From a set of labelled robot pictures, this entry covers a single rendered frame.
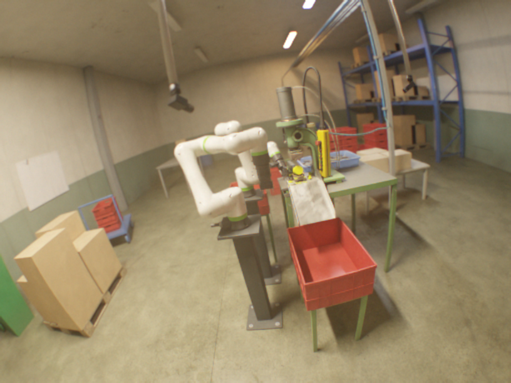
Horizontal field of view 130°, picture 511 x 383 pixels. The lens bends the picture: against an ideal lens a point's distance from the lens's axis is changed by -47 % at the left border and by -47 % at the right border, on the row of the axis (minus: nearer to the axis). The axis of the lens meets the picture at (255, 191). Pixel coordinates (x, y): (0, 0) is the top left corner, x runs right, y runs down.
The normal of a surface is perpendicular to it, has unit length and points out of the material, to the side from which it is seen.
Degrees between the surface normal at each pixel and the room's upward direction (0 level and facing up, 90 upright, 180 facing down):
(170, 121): 90
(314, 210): 30
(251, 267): 90
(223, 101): 90
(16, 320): 94
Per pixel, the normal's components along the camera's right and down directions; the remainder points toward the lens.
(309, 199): -0.16, -0.64
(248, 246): -0.07, 0.34
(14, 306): 0.99, -0.12
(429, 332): -0.19, -0.93
